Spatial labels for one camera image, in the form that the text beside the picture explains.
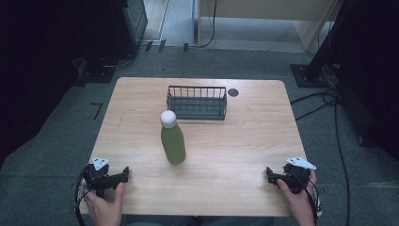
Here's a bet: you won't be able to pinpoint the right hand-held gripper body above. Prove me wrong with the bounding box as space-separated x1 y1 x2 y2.
281 156 318 195

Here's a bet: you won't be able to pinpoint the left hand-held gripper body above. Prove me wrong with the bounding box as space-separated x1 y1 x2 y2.
82 156 118 199

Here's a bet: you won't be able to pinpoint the person's left hand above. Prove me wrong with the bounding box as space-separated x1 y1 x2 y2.
83 182 127 226

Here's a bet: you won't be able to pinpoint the person's right hand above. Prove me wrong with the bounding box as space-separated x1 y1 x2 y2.
276 169 323 226

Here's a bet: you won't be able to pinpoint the green bottle with white cap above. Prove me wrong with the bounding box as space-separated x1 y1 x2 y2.
159 109 187 165

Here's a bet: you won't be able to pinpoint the dark stand base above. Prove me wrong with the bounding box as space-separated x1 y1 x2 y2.
76 56 118 85

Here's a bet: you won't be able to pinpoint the black curtain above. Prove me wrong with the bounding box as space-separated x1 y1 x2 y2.
328 0 399 161
0 0 126 168

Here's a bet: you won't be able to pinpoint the dark cabinet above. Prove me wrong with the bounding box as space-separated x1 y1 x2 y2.
109 0 149 58

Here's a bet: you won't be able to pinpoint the light wooden furniture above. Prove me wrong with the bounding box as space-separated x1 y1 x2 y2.
197 0 343 53

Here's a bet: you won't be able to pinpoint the right hand-held gripper cable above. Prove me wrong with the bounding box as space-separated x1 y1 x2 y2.
291 171 323 226

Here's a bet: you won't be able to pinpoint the hand-held gripper cable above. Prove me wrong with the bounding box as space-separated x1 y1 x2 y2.
291 171 323 226
72 165 95 226

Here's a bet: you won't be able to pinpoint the left hand-held gripper cable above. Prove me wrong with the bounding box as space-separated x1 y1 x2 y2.
72 165 95 226

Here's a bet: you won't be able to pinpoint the black floor cable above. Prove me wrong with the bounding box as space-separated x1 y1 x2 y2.
289 87 352 226

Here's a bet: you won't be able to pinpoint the dark wire basket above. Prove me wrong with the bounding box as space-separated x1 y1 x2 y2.
166 85 229 121

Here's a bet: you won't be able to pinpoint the black stand with base plate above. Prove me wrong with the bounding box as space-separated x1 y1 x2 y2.
289 0 356 89

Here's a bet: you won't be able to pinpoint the thin black hanging cable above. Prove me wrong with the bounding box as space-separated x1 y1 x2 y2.
199 0 218 49

